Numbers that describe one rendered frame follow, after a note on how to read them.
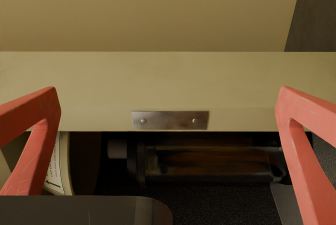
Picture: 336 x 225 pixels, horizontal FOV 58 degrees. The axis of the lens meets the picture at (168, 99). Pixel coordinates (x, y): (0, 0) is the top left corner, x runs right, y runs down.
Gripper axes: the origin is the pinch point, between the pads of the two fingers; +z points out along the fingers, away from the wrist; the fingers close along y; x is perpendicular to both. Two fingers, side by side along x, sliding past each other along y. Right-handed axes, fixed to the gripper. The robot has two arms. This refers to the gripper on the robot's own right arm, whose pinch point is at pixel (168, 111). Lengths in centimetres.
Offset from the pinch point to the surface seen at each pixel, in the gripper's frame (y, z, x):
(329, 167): -18.5, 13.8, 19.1
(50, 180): 14.3, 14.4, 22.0
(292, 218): -18.5, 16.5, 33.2
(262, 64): -10.5, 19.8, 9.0
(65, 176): 12.1, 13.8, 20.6
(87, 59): 9.2, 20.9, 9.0
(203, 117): -3.3, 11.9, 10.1
